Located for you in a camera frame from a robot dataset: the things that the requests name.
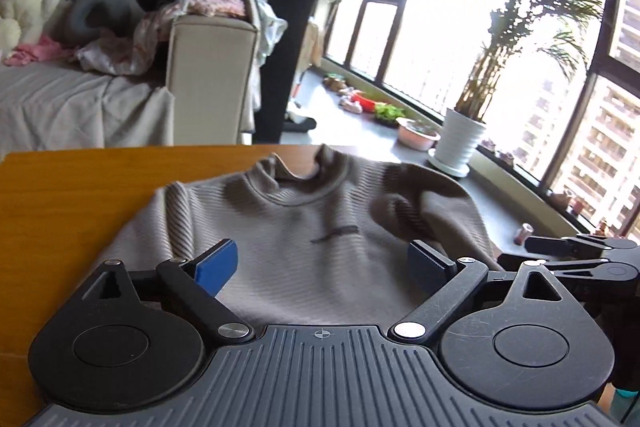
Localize pink basin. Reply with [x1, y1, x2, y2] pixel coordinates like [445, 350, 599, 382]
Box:
[396, 117, 440, 152]

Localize pile of clothes on armrest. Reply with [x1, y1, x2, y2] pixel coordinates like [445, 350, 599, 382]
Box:
[74, 0, 288, 77]

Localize red bowl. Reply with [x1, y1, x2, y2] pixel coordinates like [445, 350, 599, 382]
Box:
[349, 91, 378, 114]

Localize beige sofa with grey cover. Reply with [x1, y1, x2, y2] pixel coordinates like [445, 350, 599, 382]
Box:
[1, 0, 259, 153]

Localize striped knit sweater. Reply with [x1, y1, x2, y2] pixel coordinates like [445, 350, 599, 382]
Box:
[103, 147, 495, 329]

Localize grey neck pillow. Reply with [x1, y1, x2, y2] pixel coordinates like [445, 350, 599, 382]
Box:
[61, 0, 144, 46]

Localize white orange vacuum cleaner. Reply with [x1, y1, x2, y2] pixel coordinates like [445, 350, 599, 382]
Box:
[283, 70, 317, 133]

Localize dark curtain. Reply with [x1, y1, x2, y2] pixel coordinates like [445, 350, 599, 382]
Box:
[254, 0, 346, 145]

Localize green plant tray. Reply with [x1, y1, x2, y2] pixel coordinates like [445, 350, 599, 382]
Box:
[373, 103, 406, 128]

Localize tall green palm plant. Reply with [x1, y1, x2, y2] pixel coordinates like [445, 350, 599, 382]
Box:
[454, 0, 603, 122]

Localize white ribbed plant pot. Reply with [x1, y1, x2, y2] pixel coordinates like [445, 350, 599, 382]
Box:
[428, 108, 486, 179]

